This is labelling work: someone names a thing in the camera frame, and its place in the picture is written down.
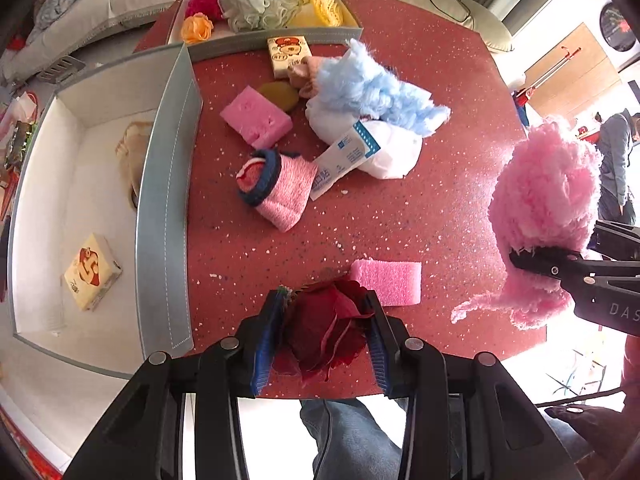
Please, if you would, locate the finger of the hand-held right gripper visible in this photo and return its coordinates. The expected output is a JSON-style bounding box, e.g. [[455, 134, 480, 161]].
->
[[590, 219, 640, 262], [509, 245, 597, 282]]

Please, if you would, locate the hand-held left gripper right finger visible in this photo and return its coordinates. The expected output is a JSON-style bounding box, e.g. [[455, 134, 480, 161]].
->
[[360, 292, 583, 480]]

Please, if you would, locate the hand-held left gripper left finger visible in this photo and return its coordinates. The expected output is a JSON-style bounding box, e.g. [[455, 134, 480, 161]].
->
[[65, 287, 296, 480]]

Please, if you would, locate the dark red fabric flower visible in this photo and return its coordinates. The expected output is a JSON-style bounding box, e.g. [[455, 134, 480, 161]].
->
[[272, 280, 376, 378]]

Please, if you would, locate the fluffy pink chenille cloth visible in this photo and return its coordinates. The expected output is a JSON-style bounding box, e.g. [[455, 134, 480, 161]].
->
[[451, 115, 603, 331]]

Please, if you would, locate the large grey storage box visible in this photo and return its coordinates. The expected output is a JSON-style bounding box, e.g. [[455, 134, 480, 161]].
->
[[7, 42, 203, 381]]

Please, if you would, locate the pink sponge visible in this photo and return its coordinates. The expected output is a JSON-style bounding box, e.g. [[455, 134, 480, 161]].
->
[[220, 86, 293, 148]]

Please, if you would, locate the peach knit hat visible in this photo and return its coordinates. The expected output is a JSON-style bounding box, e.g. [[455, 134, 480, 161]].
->
[[287, 56, 331, 98]]

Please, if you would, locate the small grey storage box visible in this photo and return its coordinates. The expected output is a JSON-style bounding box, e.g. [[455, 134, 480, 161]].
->
[[167, 0, 363, 61]]

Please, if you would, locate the person's right forearm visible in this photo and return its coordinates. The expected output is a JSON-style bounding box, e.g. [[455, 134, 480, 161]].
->
[[620, 332, 640, 411]]

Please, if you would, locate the pink foam strip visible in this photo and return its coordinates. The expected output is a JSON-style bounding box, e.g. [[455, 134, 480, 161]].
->
[[350, 259, 422, 307]]

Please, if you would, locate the person's jeans leg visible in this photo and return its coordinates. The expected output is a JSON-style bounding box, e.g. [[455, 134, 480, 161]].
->
[[299, 399, 412, 480]]

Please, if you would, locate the pink knitted sock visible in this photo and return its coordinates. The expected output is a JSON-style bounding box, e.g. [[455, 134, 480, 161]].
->
[[236, 149, 319, 233]]

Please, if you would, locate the red blue drying rack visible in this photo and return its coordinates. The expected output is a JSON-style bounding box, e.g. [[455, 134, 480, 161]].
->
[[509, 46, 582, 128]]

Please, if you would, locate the white plastic bag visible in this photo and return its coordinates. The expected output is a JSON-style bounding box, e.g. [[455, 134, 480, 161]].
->
[[306, 97, 423, 180]]

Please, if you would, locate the cartoon print tissue pack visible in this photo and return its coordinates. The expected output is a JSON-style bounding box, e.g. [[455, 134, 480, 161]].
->
[[64, 234, 123, 312], [267, 36, 313, 80]]

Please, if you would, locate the white blue packet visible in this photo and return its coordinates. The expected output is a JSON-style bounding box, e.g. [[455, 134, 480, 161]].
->
[[310, 120, 382, 202]]

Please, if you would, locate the beige knit cloth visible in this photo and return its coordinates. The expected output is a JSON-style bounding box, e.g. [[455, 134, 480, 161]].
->
[[115, 120, 156, 211]]

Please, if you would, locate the fluffy light blue cloth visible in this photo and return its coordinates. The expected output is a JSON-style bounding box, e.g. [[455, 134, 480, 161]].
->
[[315, 39, 451, 137]]

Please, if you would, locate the pile of colourful packets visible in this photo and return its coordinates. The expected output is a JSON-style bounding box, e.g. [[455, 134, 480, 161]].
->
[[0, 89, 42, 211]]

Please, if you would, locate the orange fabric flower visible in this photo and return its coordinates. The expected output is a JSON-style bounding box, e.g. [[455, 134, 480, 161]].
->
[[181, 14, 215, 45]]

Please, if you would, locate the yellow foam net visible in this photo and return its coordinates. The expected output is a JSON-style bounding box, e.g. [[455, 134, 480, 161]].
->
[[290, 0, 346, 28]]

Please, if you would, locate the grey slatted metal tray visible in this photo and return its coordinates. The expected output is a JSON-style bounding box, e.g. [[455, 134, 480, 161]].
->
[[39, 56, 87, 84]]

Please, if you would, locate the magenta fabric flower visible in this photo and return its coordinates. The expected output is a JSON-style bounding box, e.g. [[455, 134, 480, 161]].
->
[[185, 0, 228, 23]]

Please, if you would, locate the grey blanket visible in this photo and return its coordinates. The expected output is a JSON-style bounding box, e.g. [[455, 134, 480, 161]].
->
[[34, 0, 102, 31]]

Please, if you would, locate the round black wall decoration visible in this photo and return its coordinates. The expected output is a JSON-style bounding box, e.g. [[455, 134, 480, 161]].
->
[[599, 1, 640, 54]]

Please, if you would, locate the black cable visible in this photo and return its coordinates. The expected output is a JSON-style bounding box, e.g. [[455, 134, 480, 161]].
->
[[425, 0, 474, 24]]

